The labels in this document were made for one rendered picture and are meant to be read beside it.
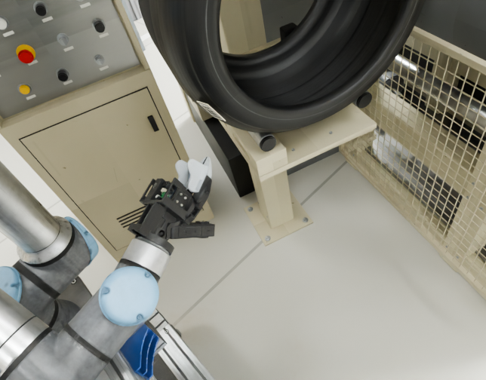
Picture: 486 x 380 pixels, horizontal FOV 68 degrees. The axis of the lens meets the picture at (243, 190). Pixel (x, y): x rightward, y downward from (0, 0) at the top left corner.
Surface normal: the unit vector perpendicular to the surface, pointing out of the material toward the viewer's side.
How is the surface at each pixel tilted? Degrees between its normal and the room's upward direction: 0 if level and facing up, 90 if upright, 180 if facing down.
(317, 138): 0
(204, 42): 89
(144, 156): 90
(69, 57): 90
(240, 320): 0
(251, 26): 90
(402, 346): 0
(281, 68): 35
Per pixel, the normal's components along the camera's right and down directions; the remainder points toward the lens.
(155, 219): 0.74, -0.01
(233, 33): 0.39, 0.65
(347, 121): -0.19, -0.64
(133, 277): 0.35, -0.29
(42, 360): 0.46, -0.48
